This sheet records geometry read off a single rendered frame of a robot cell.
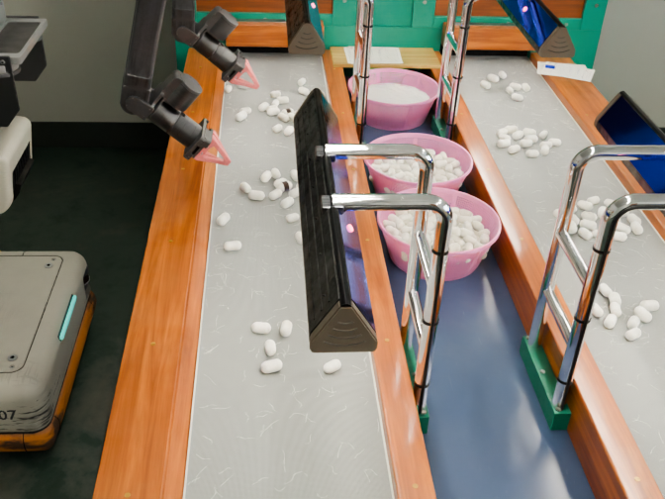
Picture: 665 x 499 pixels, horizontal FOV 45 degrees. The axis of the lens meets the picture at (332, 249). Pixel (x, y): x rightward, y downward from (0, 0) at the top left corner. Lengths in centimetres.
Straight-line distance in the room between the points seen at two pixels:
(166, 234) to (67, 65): 202
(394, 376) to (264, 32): 146
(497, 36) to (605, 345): 135
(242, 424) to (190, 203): 64
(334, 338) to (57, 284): 156
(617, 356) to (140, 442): 83
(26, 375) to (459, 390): 112
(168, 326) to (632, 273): 93
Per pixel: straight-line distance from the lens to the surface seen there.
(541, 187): 198
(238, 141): 208
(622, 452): 131
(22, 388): 212
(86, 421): 238
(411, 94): 240
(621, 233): 183
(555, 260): 141
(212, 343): 143
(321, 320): 94
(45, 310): 232
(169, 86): 173
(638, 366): 151
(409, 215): 179
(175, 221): 171
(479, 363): 152
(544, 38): 191
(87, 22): 353
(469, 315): 163
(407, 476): 119
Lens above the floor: 167
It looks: 34 degrees down
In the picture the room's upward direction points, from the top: 3 degrees clockwise
